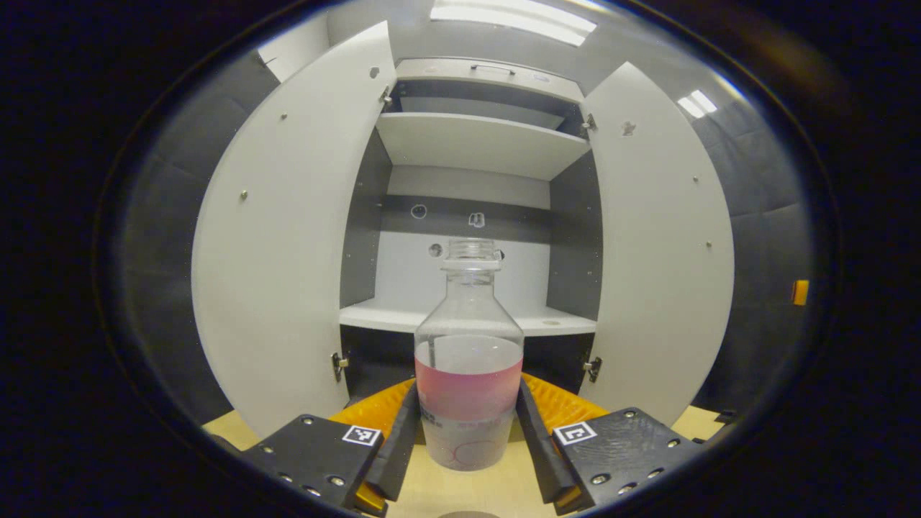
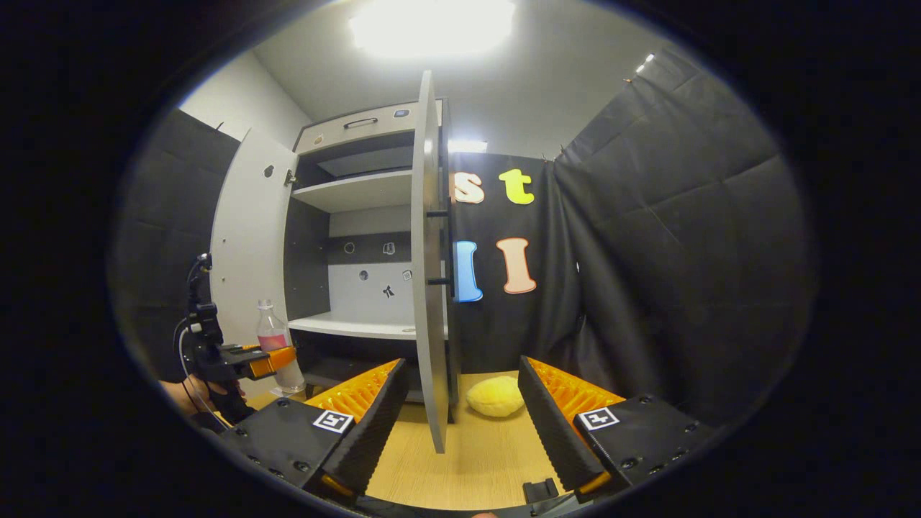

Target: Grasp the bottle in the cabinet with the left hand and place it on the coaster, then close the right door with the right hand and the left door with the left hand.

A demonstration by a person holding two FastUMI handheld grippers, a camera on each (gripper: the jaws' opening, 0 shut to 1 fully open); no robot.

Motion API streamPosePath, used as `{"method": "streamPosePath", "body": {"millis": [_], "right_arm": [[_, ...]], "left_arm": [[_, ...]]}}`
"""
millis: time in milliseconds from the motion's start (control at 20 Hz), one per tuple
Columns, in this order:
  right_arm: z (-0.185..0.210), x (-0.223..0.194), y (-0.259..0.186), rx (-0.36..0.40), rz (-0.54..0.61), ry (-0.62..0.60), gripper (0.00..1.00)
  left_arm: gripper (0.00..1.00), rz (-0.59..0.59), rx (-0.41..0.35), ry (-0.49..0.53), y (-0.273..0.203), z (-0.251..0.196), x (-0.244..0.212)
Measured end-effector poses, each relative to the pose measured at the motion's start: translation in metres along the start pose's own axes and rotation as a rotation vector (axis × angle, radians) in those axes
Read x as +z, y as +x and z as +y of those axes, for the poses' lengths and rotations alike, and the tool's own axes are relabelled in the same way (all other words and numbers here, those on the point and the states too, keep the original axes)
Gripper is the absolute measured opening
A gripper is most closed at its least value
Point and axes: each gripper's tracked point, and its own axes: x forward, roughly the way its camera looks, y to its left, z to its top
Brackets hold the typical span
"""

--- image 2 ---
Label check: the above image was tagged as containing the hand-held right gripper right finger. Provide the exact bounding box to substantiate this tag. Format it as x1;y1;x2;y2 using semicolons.
518;355;713;497

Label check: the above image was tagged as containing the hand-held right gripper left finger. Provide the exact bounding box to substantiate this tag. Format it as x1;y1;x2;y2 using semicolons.
219;358;409;501

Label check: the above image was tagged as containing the clear bottle pink label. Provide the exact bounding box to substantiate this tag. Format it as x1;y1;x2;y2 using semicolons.
257;300;306;395

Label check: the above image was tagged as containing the grey cabinet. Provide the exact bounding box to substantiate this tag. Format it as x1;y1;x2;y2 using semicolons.
284;99;461;425

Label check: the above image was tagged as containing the grey cabinet door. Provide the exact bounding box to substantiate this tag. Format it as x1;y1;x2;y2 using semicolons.
210;128;299;393
410;70;453;454

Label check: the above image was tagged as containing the white cabinet shelf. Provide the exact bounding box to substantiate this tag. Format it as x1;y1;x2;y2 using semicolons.
291;170;414;214
288;311;448;341

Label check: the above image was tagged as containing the grey cabinet drawer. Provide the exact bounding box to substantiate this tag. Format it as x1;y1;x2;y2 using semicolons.
295;101;441;154

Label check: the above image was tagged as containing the yellow plush toy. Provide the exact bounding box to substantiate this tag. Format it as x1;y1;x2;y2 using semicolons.
466;375;526;418

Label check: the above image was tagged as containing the black backdrop cloth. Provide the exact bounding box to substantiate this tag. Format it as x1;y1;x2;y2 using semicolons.
115;47;817;432

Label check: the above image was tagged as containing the large ceiling light panel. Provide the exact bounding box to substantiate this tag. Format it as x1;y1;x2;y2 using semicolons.
349;0;517;58

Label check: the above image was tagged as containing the black door handle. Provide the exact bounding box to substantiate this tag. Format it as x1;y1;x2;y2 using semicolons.
426;200;457;299

